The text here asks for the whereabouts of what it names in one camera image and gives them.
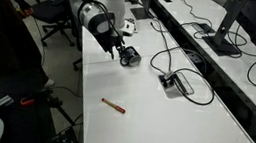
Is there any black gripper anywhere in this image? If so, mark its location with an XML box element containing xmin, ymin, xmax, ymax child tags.
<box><xmin>111</xmin><ymin>36</ymin><xmax>130</xmax><ymax>61</ymax></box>

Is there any black mug white inside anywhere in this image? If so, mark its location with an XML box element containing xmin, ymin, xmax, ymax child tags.
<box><xmin>119</xmin><ymin>44</ymin><xmax>144</xmax><ymax>69</ymax></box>

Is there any white plug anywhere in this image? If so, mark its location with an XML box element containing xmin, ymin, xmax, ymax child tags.
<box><xmin>162</xmin><ymin>70</ymin><xmax>176</xmax><ymax>83</ymax></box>

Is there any red and tan marker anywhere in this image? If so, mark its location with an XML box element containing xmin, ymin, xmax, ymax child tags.
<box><xmin>99</xmin><ymin>96</ymin><xmax>129</xmax><ymax>116</ymax></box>

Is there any silver desk socket box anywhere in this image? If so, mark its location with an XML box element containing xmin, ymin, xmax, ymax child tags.
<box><xmin>189</xmin><ymin>21</ymin><xmax>217</xmax><ymax>36</ymax></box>
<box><xmin>155</xmin><ymin>68</ymin><xmax>198</xmax><ymax>103</ymax></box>

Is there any black tripod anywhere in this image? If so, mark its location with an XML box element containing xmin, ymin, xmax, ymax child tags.
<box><xmin>35</xmin><ymin>90</ymin><xmax>82</xmax><ymax>129</ymax></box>

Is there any dark office chair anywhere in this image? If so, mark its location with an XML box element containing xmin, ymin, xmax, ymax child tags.
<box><xmin>11</xmin><ymin>0</ymin><xmax>86</xmax><ymax>50</ymax></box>

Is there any orange black clamp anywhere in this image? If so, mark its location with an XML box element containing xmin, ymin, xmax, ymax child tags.
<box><xmin>18</xmin><ymin>95</ymin><xmax>38</xmax><ymax>109</ymax></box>

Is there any monitor with silver stand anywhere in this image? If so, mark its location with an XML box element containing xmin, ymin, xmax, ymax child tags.
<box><xmin>198</xmin><ymin>0</ymin><xmax>256</xmax><ymax>62</ymax></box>

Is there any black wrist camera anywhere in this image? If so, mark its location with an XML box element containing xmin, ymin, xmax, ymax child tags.
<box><xmin>95</xmin><ymin>30</ymin><xmax>118</xmax><ymax>60</ymax></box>

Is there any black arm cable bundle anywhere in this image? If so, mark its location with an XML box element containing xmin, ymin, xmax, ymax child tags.
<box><xmin>36</xmin><ymin>0</ymin><xmax>129</xmax><ymax>48</ymax></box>

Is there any black monitor cable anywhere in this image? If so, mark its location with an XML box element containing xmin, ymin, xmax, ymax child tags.
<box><xmin>142</xmin><ymin>18</ymin><xmax>180</xmax><ymax>76</ymax></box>

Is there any looped black cable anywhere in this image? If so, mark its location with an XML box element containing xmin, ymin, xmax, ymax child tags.
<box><xmin>144</xmin><ymin>43</ymin><xmax>222</xmax><ymax>109</ymax></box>

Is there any black cable at silver stand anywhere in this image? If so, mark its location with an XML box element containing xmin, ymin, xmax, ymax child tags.
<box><xmin>174</xmin><ymin>16</ymin><xmax>251</xmax><ymax>62</ymax></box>

